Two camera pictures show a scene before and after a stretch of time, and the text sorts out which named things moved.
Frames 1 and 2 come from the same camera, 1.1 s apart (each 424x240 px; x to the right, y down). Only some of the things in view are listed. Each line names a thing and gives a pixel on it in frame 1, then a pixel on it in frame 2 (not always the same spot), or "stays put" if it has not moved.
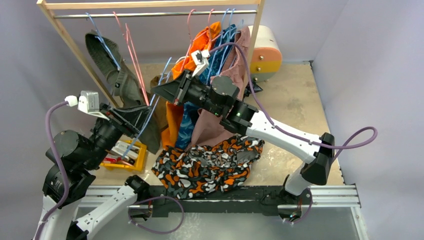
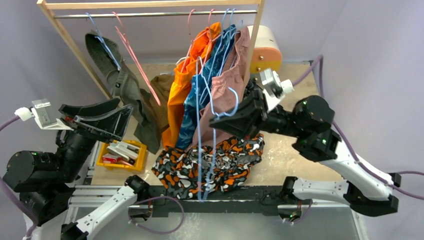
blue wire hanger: (156, 93) → (198, 60)
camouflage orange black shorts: (193, 172) stays put
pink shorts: (208, 130) stays put
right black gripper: (182, 90) → (257, 108)
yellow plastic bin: (138, 165) stays put
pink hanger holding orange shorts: (191, 42) stays put
